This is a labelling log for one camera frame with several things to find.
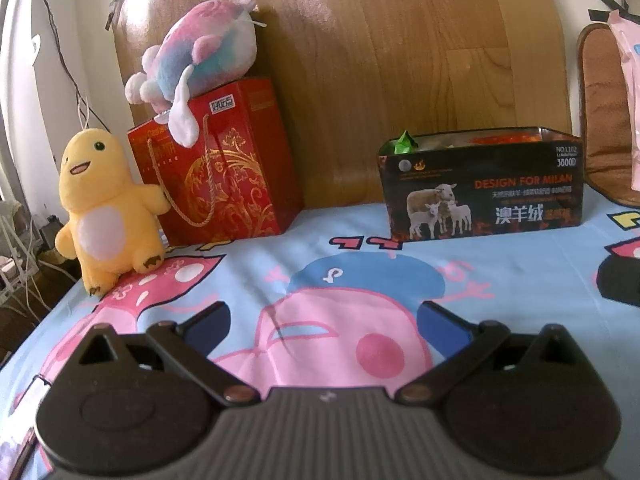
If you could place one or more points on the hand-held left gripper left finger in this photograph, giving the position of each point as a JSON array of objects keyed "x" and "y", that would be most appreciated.
[{"x": 210, "y": 327}]

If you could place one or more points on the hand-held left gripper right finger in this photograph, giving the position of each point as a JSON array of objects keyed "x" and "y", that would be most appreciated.
[{"x": 442, "y": 325}]

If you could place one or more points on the black sheep print box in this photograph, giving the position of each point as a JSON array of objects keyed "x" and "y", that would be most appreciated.
[{"x": 500, "y": 200}]

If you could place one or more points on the cartoon printed bed sheet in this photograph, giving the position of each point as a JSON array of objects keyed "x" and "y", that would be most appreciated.
[{"x": 525, "y": 270}]

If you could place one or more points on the yellow plush toy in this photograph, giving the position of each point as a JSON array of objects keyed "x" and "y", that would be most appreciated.
[{"x": 105, "y": 210}]

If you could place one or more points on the red gift bag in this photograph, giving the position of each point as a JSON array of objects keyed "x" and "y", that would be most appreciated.
[{"x": 240, "y": 170}]

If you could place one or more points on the green snack packet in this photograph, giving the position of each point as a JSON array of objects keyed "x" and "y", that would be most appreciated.
[{"x": 406, "y": 142}]

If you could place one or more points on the orange snack packets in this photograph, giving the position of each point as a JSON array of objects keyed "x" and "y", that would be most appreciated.
[{"x": 505, "y": 138}]

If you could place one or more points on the brown cushion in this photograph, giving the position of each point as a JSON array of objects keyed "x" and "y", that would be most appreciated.
[{"x": 600, "y": 110}]

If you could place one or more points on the wooden headboard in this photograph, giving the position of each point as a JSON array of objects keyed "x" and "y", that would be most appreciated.
[{"x": 400, "y": 60}]

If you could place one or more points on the pink and blue plush toy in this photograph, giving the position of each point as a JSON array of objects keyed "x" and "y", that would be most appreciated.
[{"x": 210, "y": 45}]

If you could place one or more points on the pink snack bag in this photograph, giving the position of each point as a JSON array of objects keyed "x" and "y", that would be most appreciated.
[{"x": 629, "y": 100}]

